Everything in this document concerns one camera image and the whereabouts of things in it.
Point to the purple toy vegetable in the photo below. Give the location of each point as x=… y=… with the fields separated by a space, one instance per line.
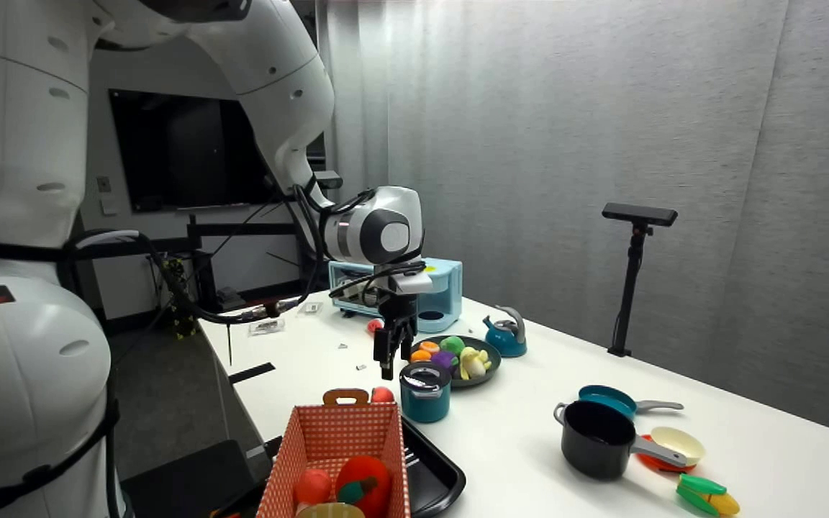
x=444 y=361

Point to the orange checkered cardboard box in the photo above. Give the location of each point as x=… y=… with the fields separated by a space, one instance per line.
x=333 y=441

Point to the small red plate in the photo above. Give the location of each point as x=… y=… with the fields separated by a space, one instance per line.
x=654 y=468

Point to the black camera stand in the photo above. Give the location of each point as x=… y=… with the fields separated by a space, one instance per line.
x=638 y=216

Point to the black baking tray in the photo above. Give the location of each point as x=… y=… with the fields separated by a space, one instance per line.
x=434 y=471

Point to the teal blue pot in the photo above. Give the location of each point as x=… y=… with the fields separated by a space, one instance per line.
x=424 y=406

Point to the cream toy bowl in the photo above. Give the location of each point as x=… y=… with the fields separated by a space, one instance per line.
x=677 y=445

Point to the green toy corn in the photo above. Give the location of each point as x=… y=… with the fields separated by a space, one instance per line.
x=707 y=497

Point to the black screen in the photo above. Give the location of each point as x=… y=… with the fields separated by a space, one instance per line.
x=186 y=153

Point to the small orange toy vegetable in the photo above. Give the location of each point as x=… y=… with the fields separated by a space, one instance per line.
x=422 y=354

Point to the orange toy fruit ball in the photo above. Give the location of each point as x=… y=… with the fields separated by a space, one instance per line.
x=311 y=488

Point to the dark grey plate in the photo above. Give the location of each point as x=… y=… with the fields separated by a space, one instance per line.
x=489 y=370

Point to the red green toy fruit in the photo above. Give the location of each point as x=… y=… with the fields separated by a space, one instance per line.
x=372 y=327

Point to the light blue toy toaster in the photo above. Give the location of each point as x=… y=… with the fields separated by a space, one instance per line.
x=444 y=289

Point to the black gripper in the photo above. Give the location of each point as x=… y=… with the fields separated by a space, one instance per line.
x=399 y=308

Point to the green toy vegetable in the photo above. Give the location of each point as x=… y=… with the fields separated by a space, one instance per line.
x=454 y=344

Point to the small red object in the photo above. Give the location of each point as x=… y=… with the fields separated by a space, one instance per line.
x=383 y=395

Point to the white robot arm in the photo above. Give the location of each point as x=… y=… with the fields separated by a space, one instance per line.
x=29 y=144

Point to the black pot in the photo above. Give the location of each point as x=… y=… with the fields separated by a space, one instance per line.
x=594 y=441

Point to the teal frying pan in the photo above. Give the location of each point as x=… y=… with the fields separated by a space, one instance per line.
x=611 y=397

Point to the yellow toy banana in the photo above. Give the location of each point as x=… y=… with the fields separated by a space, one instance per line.
x=476 y=363

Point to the red toy tomato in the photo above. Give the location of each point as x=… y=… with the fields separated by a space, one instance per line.
x=368 y=484

